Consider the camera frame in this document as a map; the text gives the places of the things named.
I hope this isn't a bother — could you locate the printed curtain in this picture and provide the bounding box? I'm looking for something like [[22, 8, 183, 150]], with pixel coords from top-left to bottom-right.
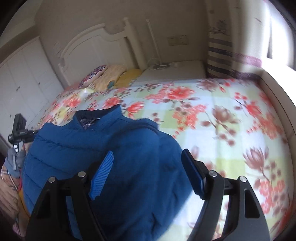
[[206, 0, 273, 79]]

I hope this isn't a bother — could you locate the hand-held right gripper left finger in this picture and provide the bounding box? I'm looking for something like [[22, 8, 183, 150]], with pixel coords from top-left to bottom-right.
[[25, 151, 115, 241]]

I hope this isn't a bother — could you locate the person's left forearm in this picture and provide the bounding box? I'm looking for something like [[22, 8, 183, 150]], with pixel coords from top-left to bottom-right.
[[0, 162, 26, 223]]

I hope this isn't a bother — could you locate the white nightstand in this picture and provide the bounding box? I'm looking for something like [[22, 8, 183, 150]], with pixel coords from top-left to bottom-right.
[[133, 60, 207, 85]]

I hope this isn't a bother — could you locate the wall socket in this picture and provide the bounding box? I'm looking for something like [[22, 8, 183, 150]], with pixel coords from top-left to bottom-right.
[[168, 35, 188, 45]]

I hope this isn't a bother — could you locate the white wooden headboard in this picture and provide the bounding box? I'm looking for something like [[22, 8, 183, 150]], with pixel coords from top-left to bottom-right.
[[57, 17, 141, 87]]

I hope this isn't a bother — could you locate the blue quilted jacket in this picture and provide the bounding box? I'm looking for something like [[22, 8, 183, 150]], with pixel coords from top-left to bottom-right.
[[22, 104, 196, 241]]

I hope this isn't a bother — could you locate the yellow pillow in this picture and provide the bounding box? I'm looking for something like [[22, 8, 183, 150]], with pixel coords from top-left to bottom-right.
[[114, 69, 142, 88]]

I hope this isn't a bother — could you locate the white pole lamp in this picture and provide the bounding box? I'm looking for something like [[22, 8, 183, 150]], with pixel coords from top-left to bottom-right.
[[146, 19, 170, 70]]

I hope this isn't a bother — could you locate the cream pillow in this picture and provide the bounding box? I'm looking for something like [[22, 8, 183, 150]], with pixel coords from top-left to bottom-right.
[[92, 65, 127, 90]]

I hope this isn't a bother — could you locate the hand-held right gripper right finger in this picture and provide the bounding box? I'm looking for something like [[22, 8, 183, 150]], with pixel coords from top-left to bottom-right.
[[181, 149, 271, 241]]

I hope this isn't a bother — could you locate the window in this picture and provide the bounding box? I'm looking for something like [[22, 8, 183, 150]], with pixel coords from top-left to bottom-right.
[[266, 0, 296, 72]]

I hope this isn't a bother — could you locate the floral bed sheet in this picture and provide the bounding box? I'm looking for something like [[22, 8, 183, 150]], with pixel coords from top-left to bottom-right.
[[14, 77, 293, 241]]

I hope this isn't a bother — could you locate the white wardrobe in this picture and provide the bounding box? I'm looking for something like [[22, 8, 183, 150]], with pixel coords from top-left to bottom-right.
[[0, 37, 64, 137]]

